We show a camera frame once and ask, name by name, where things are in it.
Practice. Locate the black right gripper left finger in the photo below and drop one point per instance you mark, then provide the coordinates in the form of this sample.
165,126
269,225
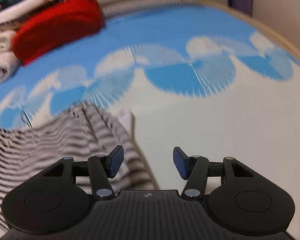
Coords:
100,169

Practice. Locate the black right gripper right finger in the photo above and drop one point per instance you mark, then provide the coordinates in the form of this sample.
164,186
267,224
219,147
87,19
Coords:
196,170

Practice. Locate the grey white striped garment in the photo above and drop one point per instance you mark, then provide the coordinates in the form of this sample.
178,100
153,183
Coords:
81,131

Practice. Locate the blue white patterned bedsheet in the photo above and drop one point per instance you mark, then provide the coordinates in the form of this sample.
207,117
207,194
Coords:
194,77

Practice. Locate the cream folded blanket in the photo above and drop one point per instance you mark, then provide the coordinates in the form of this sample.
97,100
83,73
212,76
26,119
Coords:
11,19

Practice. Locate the red folded fleece blanket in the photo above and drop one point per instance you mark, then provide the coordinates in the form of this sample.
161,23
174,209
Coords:
56,26

